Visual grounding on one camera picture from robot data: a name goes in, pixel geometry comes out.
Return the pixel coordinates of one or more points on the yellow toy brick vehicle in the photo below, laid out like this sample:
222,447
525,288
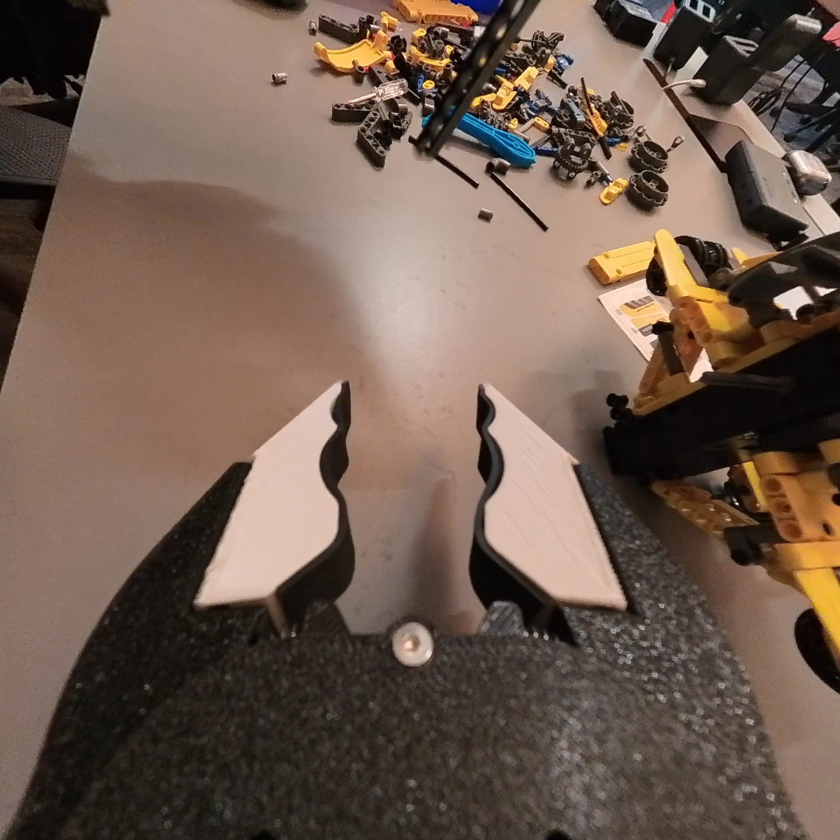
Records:
709,315

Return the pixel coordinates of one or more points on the pile of small brick parts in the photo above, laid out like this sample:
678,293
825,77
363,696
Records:
433,59

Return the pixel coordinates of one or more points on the blue brick separator tool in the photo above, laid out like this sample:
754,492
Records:
492,138

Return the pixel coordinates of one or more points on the long black brick beam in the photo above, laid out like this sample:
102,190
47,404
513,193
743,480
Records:
479,65

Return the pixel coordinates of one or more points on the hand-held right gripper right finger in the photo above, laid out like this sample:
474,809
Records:
551,525

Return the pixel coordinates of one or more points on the black plastic holder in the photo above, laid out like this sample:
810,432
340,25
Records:
735,72
679,33

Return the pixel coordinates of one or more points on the yellow sticker sheet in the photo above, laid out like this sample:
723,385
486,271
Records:
630,315

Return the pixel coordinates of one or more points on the black brick connector piece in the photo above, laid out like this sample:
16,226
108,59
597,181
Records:
617,407

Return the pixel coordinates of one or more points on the black flat device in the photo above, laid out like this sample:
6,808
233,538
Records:
761,184

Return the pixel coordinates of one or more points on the small black case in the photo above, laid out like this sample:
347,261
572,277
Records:
627,19

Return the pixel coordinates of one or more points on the thin black axle rod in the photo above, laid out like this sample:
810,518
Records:
457,170
525,203

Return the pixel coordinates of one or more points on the flat yellow brick panel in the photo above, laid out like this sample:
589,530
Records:
620,262
433,8

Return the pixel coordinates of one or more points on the small silver device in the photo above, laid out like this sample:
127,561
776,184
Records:
808,172

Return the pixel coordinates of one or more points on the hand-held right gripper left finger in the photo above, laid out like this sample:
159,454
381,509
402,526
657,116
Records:
282,525

